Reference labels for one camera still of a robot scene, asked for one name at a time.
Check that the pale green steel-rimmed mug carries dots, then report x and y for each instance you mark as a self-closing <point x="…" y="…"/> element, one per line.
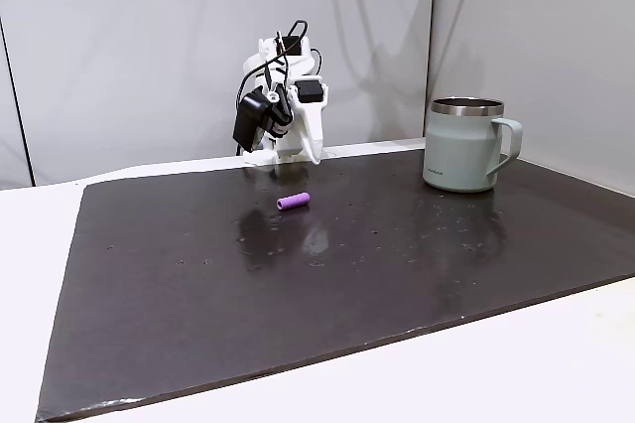
<point x="459" y="150"/>

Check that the purple pen grip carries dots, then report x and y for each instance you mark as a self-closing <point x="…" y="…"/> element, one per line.
<point x="293" y="201"/>

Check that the dark brown table mat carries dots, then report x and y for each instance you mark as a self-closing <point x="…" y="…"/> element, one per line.
<point x="307" y="284"/>

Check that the black oval camera box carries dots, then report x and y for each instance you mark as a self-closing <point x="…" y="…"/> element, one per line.
<point x="249" y="117"/>

